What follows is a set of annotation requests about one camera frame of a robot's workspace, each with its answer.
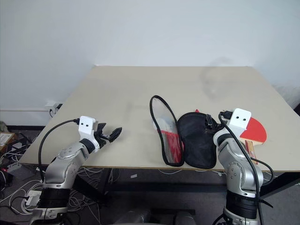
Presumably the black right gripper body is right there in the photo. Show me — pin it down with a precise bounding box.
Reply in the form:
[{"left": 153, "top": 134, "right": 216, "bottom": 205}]
[{"left": 211, "top": 118, "right": 231, "bottom": 136}]

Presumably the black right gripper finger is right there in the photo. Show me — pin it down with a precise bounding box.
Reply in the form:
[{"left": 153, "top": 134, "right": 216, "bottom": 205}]
[{"left": 204, "top": 113, "right": 215, "bottom": 129}]

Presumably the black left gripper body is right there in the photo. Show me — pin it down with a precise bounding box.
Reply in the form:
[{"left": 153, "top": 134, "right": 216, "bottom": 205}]
[{"left": 94, "top": 130, "right": 112, "bottom": 148}]

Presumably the red and black zip case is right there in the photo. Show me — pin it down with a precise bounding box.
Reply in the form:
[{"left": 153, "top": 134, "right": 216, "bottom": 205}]
[{"left": 149, "top": 94, "right": 224, "bottom": 170}]

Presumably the red table tennis paddle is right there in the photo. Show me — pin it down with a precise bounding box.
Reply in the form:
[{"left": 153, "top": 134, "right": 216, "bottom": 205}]
[{"left": 239, "top": 117, "right": 269, "bottom": 165}]

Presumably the black table leg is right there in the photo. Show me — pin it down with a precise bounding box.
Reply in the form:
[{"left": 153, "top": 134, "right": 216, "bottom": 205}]
[
  {"left": 259, "top": 169, "right": 300, "bottom": 198},
  {"left": 72, "top": 167, "right": 120, "bottom": 207}
]

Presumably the white power adapter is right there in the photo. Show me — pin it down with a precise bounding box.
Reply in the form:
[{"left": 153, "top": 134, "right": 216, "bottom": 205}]
[{"left": 25, "top": 190, "right": 42, "bottom": 207}]

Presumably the cardboard box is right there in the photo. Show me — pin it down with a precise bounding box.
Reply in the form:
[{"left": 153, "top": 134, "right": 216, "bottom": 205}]
[{"left": 0, "top": 132, "right": 15, "bottom": 152}]

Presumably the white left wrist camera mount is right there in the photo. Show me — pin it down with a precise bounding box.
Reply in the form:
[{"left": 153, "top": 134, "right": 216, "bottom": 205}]
[{"left": 78, "top": 115, "right": 100, "bottom": 150}]

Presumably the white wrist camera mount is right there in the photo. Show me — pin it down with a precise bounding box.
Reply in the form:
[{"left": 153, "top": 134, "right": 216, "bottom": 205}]
[
  {"left": 227, "top": 108, "right": 252, "bottom": 139},
  {"left": 78, "top": 115, "right": 100, "bottom": 150}
]

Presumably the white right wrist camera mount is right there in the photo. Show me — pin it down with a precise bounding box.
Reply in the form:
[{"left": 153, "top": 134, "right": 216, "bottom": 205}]
[{"left": 227, "top": 108, "right": 252, "bottom": 139}]

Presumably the white wall socket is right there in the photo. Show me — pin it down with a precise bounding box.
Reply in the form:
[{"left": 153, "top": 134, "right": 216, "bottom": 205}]
[{"left": 44, "top": 100, "right": 63, "bottom": 116}]

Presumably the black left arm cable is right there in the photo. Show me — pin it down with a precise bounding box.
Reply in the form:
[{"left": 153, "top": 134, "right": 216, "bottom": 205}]
[{"left": 38, "top": 119, "right": 81, "bottom": 182}]

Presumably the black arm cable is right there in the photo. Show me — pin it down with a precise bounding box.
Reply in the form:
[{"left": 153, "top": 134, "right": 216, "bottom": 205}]
[
  {"left": 218, "top": 110, "right": 275, "bottom": 225},
  {"left": 38, "top": 119, "right": 81, "bottom": 182}
]

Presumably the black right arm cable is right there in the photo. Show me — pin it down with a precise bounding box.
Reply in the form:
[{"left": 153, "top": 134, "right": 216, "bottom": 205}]
[{"left": 218, "top": 110, "right": 275, "bottom": 225}]

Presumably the white wall cable duct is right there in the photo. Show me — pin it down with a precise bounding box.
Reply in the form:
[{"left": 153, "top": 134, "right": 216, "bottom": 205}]
[{"left": 0, "top": 108, "right": 51, "bottom": 113}]

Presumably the white floor cable tangle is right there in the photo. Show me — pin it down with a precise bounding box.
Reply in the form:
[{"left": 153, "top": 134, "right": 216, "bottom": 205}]
[{"left": 0, "top": 138, "right": 132, "bottom": 215}]

